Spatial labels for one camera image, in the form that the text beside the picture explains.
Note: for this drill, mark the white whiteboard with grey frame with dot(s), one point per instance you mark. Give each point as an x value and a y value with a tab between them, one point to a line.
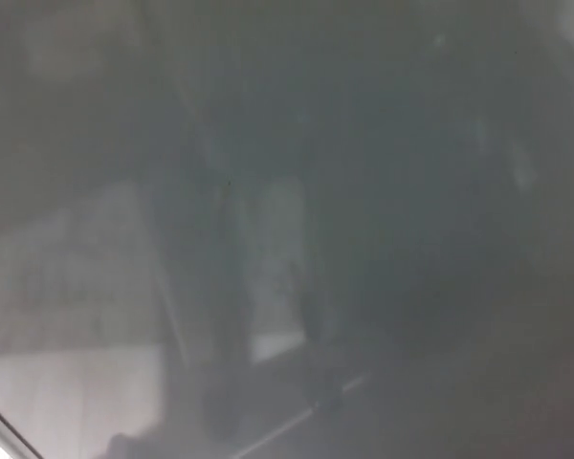
315	215

